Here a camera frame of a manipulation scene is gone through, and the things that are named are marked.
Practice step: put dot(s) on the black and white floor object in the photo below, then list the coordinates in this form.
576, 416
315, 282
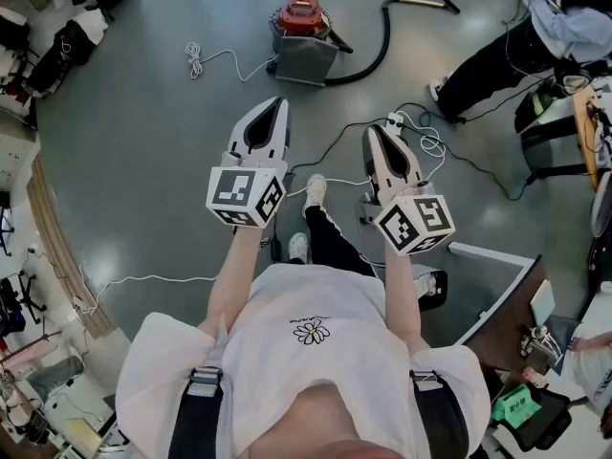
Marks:
430, 287

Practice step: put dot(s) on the person's right white shoe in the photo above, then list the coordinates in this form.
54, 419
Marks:
314, 191

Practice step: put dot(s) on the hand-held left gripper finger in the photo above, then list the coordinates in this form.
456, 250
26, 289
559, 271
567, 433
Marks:
284, 132
239, 134

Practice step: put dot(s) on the person's right forearm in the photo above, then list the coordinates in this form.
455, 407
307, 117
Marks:
401, 304

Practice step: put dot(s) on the metal vacuum wand with nozzle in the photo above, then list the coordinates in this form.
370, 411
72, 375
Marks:
421, 2

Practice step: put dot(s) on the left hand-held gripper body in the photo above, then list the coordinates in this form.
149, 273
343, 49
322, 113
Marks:
246, 194

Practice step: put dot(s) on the small black power adapter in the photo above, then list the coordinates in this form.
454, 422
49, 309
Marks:
276, 249

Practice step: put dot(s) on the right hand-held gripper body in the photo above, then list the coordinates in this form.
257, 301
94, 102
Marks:
416, 223

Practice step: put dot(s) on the person's leg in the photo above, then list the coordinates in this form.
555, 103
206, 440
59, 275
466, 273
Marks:
296, 260
334, 242

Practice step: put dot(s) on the white power strip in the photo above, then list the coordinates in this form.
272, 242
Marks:
396, 122

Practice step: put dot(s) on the black headphones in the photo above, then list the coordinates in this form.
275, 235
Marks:
574, 79

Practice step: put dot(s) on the red vacuum cleaner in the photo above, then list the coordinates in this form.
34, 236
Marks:
300, 15

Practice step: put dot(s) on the person's left leg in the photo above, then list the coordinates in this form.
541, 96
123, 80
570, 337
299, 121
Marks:
296, 260

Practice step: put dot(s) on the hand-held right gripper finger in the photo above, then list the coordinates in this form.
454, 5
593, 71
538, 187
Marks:
369, 156
411, 168

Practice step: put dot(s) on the brown desk with grey edge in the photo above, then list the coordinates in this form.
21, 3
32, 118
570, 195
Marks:
507, 323

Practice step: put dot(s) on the grey floor box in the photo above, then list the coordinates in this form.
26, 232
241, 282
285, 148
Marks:
365, 208

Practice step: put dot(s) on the white notebook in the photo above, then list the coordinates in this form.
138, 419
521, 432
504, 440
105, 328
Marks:
542, 301

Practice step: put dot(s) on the green box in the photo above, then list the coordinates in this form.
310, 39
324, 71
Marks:
516, 404

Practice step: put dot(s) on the curved wooden slatted board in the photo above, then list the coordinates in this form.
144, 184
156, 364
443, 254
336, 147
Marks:
62, 256

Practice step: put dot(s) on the light wooden desk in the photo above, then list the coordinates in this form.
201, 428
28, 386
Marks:
585, 127

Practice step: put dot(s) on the person's right leg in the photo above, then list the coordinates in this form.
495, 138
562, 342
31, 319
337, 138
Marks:
334, 242

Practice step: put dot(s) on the person's left white shoe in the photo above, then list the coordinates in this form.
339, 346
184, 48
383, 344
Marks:
298, 246

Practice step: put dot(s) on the grey mesh fabric piece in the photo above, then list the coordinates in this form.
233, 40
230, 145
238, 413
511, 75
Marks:
306, 60

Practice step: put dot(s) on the black backpack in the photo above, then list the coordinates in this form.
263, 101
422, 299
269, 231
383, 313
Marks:
59, 60

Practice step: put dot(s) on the person's white shoe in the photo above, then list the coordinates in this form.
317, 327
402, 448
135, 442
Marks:
298, 246
314, 191

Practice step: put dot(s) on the person's left forearm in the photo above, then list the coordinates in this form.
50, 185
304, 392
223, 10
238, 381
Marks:
234, 275

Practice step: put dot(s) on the person's white daisy t-shirt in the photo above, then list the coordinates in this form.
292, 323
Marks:
311, 376

